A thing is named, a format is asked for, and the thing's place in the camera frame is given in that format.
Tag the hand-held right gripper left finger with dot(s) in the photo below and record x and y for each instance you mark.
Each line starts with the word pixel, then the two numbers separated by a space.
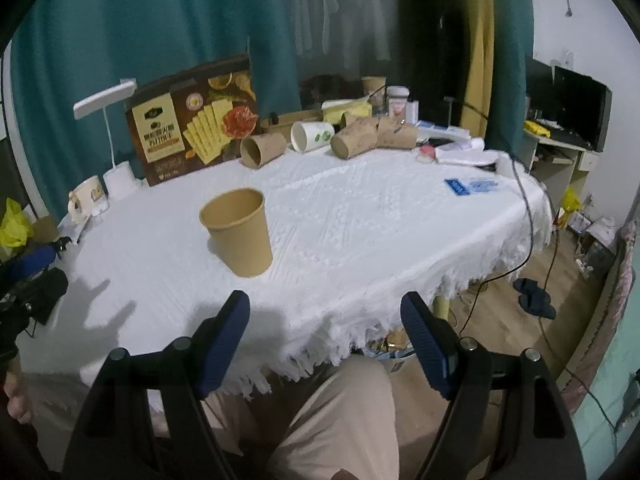
pixel 225 342

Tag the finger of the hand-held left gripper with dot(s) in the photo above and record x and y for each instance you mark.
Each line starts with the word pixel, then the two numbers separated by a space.
pixel 30 260

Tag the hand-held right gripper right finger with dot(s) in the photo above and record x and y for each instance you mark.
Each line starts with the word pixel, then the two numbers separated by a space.
pixel 425 342

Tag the plain brown paper cup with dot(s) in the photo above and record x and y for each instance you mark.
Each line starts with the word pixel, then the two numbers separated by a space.
pixel 239 235

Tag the patterned brown paper cup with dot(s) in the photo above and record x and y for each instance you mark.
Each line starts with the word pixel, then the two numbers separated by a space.
pixel 356 139
pixel 265 149
pixel 374 89
pixel 352 119
pixel 397 132

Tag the white cup with green print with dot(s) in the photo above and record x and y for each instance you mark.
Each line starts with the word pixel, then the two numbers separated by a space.
pixel 315 135

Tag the person's left hand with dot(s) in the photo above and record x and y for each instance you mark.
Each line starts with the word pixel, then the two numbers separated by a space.
pixel 15 400

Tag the yellow plastic bag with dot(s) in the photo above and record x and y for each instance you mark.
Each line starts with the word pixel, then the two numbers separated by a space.
pixel 12 227

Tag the yellow table leg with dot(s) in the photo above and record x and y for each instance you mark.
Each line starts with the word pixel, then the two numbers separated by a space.
pixel 442 306

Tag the white printed mug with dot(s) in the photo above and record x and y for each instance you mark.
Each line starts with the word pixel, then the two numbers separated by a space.
pixel 89 199

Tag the dark slipper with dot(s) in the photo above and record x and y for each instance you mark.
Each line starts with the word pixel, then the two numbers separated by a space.
pixel 537 306
pixel 526 286

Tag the white fringed tablecloth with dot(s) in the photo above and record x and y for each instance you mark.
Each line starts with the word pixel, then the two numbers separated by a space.
pixel 350 220

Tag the blue packet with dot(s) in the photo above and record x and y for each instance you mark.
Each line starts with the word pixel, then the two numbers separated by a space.
pixel 457 186

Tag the white desk lamp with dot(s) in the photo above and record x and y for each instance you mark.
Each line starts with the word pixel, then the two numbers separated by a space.
pixel 107 97

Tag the pink round lid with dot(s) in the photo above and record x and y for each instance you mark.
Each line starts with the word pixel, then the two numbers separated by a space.
pixel 427 153

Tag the pink blanket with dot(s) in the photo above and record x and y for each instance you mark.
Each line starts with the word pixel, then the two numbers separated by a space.
pixel 612 310

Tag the white plastic bag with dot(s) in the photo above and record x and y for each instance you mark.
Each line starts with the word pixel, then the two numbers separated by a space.
pixel 462 152

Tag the small yellow bag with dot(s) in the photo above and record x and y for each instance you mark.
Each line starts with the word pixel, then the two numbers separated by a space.
pixel 571 200

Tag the white and blue packets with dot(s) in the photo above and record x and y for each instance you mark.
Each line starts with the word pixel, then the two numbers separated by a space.
pixel 442 131

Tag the brown cracker box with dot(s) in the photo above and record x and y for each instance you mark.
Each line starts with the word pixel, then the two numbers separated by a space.
pixel 195 125

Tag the beige computer desk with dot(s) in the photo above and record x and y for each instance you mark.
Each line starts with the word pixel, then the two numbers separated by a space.
pixel 560 165

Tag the wooden box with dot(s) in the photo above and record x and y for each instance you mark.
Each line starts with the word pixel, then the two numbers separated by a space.
pixel 292 117

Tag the white jar with red label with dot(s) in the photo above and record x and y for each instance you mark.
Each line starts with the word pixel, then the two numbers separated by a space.
pixel 397 102

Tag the yellow packet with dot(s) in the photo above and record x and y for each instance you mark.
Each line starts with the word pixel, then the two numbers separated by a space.
pixel 537 128

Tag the yellow box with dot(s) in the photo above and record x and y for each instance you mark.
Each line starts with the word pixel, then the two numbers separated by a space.
pixel 347 108

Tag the teal curtain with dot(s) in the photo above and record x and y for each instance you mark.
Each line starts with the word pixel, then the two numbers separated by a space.
pixel 510 50
pixel 125 25

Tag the black monitor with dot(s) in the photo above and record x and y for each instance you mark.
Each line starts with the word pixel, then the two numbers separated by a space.
pixel 582 105

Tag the yellow curtain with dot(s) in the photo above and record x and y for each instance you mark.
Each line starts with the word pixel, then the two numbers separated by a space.
pixel 475 45

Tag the sheer white curtain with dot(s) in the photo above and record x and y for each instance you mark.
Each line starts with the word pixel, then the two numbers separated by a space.
pixel 330 15

